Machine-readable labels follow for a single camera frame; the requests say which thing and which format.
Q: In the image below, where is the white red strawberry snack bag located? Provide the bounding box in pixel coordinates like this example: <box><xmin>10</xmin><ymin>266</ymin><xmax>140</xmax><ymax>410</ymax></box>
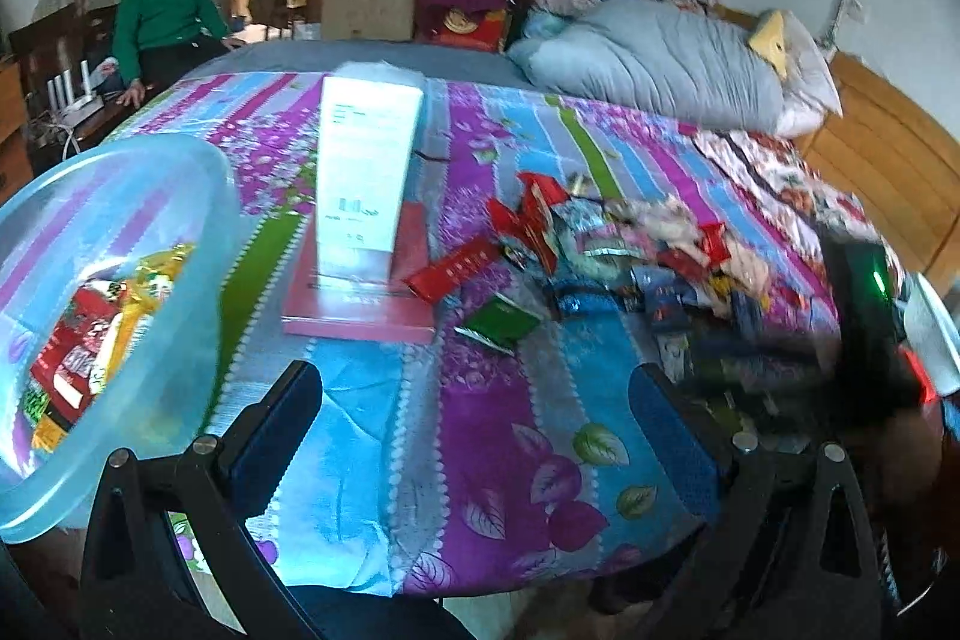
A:
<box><xmin>29</xmin><ymin>281</ymin><xmax>124</xmax><ymax>427</ymax></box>

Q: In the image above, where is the yellow green snack bag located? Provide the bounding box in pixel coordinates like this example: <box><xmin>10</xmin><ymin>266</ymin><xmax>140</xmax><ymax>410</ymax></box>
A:
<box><xmin>101</xmin><ymin>244</ymin><xmax>195</xmax><ymax>380</ymax></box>

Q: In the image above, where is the wooden headboard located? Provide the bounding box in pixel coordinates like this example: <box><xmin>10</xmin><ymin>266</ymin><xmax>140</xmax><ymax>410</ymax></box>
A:
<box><xmin>794</xmin><ymin>52</ymin><xmax>958</xmax><ymax>296</ymax></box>

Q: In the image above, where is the colourful floral bed sheet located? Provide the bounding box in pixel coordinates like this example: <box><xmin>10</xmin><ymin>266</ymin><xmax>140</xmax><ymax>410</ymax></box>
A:
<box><xmin>124</xmin><ymin>71</ymin><xmax>838</xmax><ymax>596</ymax></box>

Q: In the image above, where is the clear blue plastic basin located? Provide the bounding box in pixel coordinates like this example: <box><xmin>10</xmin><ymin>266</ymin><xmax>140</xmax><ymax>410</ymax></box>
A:
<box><xmin>2</xmin><ymin>135</ymin><xmax>241</xmax><ymax>544</ymax></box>

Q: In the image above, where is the flat pink red box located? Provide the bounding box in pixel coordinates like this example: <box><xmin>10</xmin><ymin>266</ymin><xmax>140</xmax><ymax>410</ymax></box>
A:
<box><xmin>281</xmin><ymin>202</ymin><xmax>436</xmax><ymax>344</ymax></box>

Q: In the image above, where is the grey folded quilt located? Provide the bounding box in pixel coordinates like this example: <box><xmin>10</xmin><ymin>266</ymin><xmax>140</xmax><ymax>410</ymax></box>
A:
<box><xmin>508</xmin><ymin>0</ymin><xmax>784</xmax><ymax>131</ymax></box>

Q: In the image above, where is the long red snack bar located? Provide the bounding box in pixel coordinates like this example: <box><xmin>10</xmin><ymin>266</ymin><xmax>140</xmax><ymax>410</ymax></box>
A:
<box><xmin>405</xmin><ymin>236</ymin><xmax>500</xmax><ymax>304</ymax></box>

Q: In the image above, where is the white wifi router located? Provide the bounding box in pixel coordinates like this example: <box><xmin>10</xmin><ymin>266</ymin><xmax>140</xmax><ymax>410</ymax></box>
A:
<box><xmin>46</xmin><ymin>60</ymin><xmax>104</xmax><ymax>130</ymax></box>

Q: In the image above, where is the white tall box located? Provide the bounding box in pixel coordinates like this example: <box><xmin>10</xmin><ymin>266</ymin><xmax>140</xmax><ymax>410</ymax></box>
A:
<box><xmin>316</xmin><ymin>62</ymin><xmax>427</xmax><ymax>284</ymax></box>

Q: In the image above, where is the person in green sweater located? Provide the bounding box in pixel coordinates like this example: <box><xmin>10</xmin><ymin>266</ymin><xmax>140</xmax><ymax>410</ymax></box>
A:
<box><xmin>112</xmin><ymin>0</ymin><xmax>244</xmax><ymax>109</ymax></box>

